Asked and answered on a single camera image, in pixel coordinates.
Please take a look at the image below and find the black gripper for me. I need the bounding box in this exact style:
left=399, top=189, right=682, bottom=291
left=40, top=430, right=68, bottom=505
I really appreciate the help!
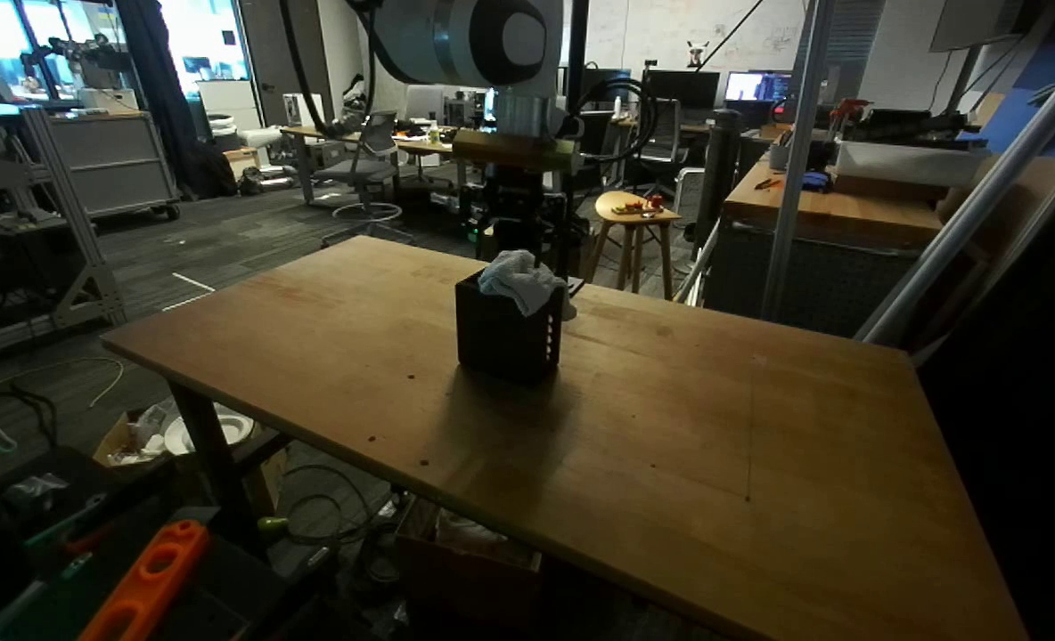
left=479, top=163, right=573, bottom=279

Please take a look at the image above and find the white terry towel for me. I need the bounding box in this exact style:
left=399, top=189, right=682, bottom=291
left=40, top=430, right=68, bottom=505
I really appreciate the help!
left=476, top=245, right=580, bottom=323

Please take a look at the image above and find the black perforated box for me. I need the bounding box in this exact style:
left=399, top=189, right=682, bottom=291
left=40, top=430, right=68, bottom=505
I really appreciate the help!
left=454, top=269, right=572, bottom=390

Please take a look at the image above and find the large brown cardboard box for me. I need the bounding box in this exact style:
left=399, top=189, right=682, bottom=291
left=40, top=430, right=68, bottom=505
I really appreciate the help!
left=391, top=510, right=552, bottom=641

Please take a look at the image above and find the small open cardboard box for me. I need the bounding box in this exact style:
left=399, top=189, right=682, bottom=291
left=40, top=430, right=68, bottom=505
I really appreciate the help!
left=86, top=403, right=184, bottom=473

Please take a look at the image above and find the round wooden stool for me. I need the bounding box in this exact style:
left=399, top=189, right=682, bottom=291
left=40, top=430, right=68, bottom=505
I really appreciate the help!
left=589, top=189, right=686, bottom=302

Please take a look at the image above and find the wooden office desk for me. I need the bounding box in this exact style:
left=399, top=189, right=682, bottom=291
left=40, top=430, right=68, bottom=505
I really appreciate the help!
left=390, top=124, right=486, bottom=224

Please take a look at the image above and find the black office chair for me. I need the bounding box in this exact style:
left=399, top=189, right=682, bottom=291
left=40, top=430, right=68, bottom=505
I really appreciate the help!
left=633, top=93, right=687, bottom=189

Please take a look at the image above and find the grey office chair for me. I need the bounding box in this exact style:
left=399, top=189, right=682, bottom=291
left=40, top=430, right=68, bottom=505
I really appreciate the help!
left=342, top=112, right=409, bottom=232

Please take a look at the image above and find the black vertical stand pole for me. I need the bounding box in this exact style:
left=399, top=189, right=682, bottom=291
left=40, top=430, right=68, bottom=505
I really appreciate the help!
left=551, top=0, right=597, bottom=302

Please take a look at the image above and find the wide dark computer monitor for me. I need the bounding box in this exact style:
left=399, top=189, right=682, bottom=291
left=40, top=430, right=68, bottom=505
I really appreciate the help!
left=640, top=68, right=724, bottom=117

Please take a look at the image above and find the lit computer monitor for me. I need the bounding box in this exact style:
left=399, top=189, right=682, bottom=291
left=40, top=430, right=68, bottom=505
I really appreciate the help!
left=721, top=68, right=800, bottom=112

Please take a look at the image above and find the silver upright metal pole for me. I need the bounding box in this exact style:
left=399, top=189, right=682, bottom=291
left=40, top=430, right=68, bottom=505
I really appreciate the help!
left=759, top=0, right=832, bottom=323

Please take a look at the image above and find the wooden top workbench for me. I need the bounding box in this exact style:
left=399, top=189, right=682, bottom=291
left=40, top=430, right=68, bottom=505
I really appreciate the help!
left=703, top=151, right=1000, bottom=342

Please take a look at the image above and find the white bucket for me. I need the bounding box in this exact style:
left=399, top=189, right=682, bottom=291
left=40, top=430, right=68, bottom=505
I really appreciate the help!
left=161, top=403, right=262, bottom=462

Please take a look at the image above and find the white tray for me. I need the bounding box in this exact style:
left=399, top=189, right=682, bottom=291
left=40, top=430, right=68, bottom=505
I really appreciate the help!
left=832, top=137, right=991, bottom=198

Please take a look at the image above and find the grey drawer cabinet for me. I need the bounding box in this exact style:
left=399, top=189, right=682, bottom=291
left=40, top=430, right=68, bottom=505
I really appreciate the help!
left=40, top=107, right=186, bottom=224

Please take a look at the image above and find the thick silver slanted pole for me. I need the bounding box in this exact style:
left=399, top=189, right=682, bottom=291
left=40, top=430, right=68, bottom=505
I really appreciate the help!
left=851, top=33, right=1055, bottom=350

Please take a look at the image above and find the thin silver slanted pole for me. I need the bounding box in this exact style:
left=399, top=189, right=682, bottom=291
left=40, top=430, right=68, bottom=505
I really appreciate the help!
left=907, top=124, right=1055, bottom=367

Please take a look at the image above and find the grey metal shelf rack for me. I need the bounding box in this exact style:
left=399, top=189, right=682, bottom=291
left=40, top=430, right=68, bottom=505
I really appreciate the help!
left=0, top=100, right=130, bottom=367

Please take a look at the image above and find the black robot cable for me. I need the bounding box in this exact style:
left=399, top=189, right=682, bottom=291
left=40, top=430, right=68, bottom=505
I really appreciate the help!
left=276, top=0, right=370, bottom=223

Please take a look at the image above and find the coiled floor cable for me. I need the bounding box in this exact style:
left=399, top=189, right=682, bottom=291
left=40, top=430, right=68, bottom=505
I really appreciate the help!
left=269, top=460, right=378, bottom=553

